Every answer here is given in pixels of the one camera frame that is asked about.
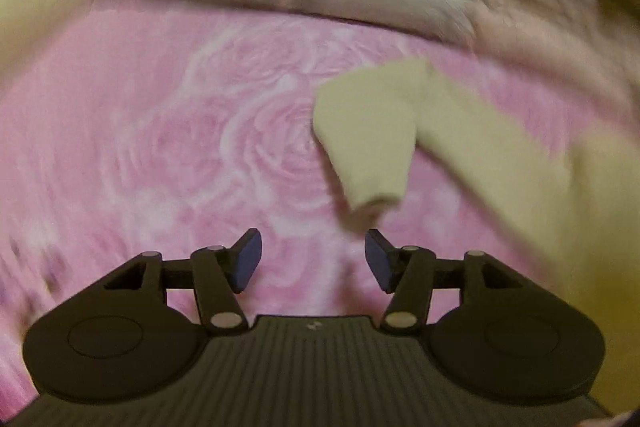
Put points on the pale yellow garment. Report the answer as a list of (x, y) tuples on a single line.
[(370, 142)]

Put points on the pink rose print blanket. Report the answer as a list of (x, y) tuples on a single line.
[(150, 147)]

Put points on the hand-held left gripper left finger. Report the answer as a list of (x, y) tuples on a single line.
[(248, 263)]

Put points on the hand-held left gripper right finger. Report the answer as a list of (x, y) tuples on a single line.
[(377, 260)]

